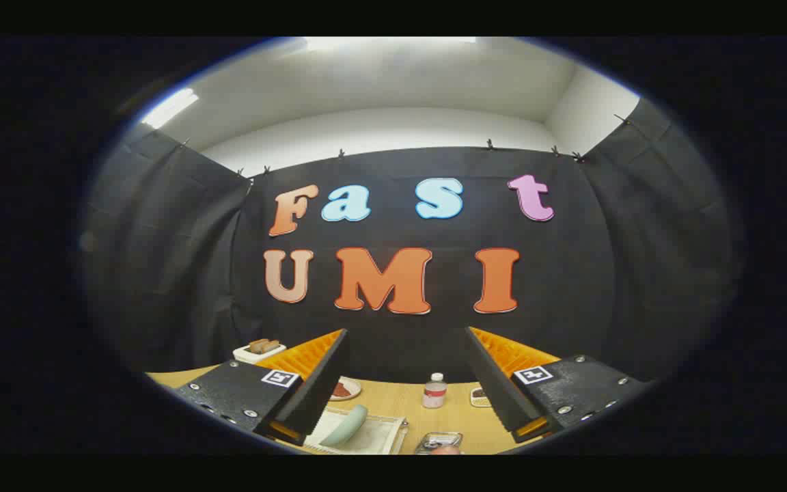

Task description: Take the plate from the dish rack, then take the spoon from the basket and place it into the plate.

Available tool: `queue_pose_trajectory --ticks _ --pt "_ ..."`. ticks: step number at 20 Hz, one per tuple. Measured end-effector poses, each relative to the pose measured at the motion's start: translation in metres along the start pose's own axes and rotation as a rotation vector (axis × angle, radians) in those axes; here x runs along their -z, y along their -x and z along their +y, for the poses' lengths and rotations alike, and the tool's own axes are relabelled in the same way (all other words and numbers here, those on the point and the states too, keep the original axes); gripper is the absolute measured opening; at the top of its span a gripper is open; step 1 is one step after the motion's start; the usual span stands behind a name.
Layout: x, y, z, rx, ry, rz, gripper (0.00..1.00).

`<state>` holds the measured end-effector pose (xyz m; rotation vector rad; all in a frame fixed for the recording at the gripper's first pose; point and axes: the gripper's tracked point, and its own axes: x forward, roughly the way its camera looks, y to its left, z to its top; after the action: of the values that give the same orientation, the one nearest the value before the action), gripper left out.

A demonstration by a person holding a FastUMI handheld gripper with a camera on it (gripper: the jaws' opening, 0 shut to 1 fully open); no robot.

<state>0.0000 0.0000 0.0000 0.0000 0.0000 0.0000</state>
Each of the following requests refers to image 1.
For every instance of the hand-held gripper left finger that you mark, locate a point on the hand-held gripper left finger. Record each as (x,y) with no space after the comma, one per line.
(325,383)

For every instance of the white toaster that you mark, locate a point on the white toaster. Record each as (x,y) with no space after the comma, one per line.
(257,355)

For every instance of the clear bottle with red label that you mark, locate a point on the clear bottle with red label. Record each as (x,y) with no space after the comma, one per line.
(434,395)

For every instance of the ceiling light panel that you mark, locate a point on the ceiling light panel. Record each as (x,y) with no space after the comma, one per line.
(169,108)
(387,43)

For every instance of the light green plate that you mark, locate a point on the light green plate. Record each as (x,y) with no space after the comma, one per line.
(347,427)

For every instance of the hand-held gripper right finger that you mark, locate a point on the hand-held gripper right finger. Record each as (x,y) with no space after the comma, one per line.
(492,386)

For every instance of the red meat slice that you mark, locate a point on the red meat slice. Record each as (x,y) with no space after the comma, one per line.
(341,391)

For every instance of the small white oval plate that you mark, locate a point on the small white oval plate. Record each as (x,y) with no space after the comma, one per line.
(352,387)

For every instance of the white divided snack tray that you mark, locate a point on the white divided snack tray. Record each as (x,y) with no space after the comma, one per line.
(479,396)

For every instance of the toast slices in toaster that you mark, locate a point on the toast slices in toaster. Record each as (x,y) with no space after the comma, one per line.
(264,346)

